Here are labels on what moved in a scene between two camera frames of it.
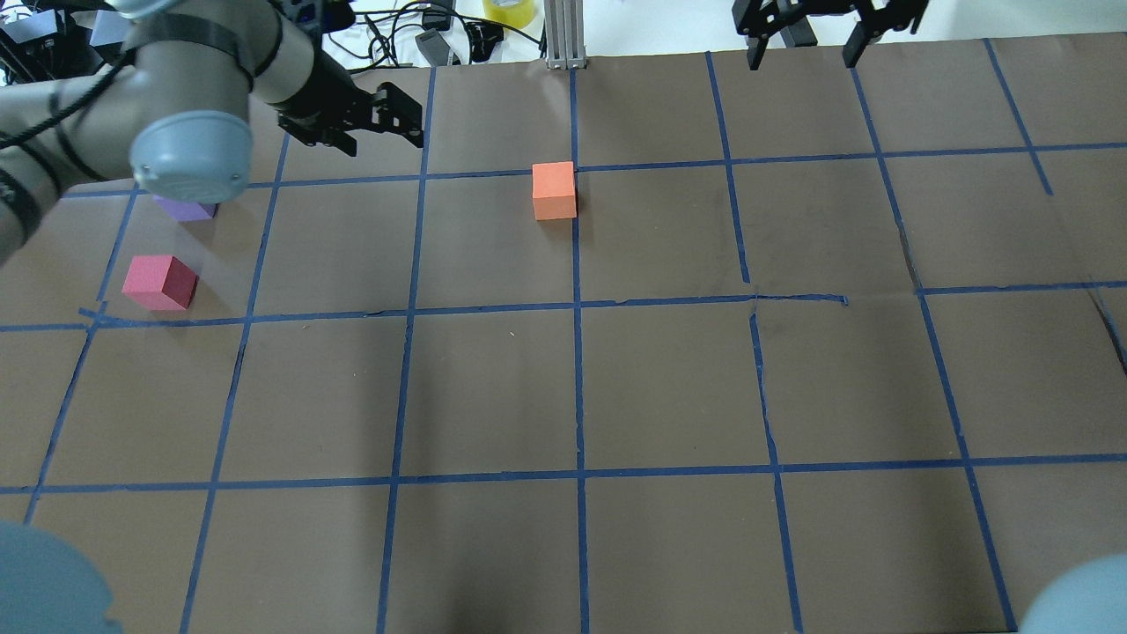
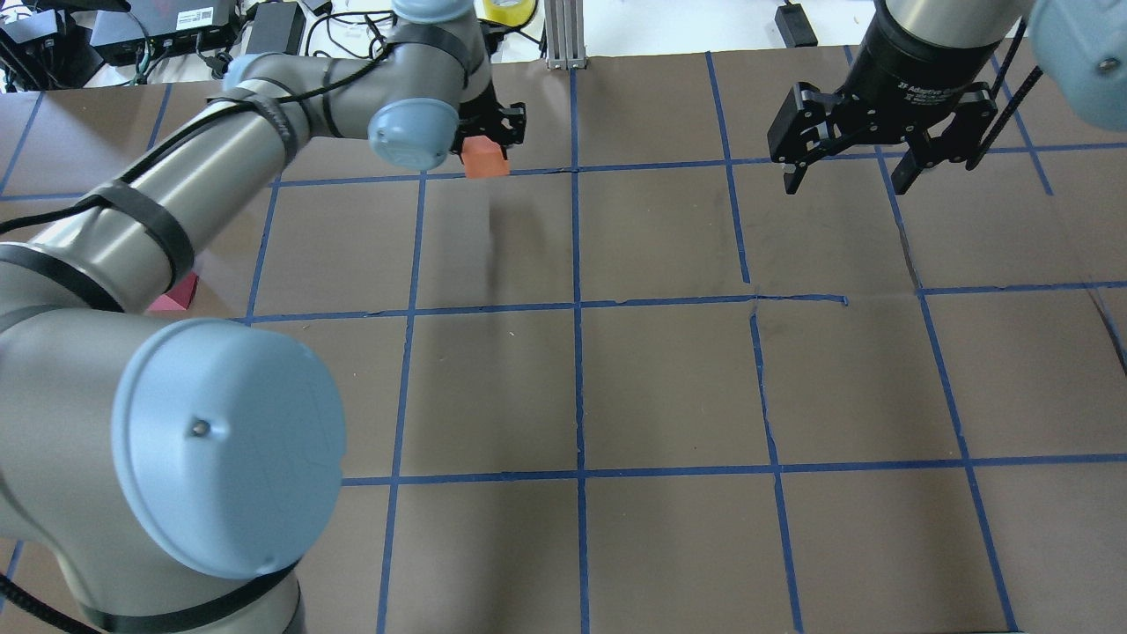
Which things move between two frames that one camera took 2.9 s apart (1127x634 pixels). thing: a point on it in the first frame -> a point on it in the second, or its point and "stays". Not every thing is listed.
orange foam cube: [553, 185] -> [482, 158]
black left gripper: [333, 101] -> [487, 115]
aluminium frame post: [564, 34] stays
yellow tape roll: [518, 13] stays
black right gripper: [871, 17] -> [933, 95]
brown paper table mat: [828, 350] stays
